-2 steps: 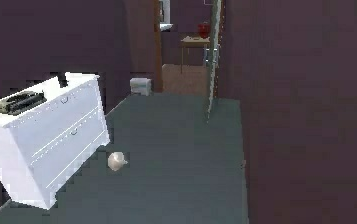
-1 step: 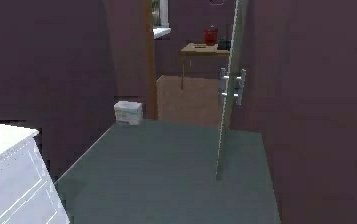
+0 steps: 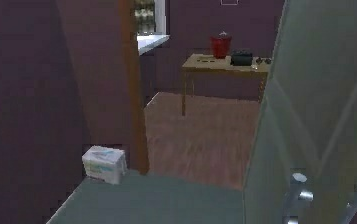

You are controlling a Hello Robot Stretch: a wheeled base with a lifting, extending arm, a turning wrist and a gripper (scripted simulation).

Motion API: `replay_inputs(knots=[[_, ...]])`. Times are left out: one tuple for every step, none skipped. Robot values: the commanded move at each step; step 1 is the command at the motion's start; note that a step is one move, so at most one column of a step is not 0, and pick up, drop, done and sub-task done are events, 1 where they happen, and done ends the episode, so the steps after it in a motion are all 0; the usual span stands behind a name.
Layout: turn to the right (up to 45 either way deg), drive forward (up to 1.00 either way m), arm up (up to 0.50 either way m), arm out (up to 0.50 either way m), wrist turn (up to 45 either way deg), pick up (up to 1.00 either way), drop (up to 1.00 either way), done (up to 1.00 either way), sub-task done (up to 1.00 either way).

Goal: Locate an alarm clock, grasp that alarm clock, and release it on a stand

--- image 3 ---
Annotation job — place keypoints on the wooden table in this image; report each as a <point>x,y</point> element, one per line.
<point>216,66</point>

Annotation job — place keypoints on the white countertop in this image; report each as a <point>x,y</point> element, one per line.
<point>150,42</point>

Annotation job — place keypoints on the red pot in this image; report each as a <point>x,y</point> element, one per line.
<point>221,46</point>

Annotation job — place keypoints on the black box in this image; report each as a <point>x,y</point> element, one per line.
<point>242,58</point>

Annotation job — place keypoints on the white tissue box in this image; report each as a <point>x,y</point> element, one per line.
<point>104,163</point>

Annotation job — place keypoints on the dark sunglasses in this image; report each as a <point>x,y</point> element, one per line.
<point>263,61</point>

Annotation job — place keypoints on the window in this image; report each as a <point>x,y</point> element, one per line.
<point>149,16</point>

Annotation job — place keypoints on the white framed picture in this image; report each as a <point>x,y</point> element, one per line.
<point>229,2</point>

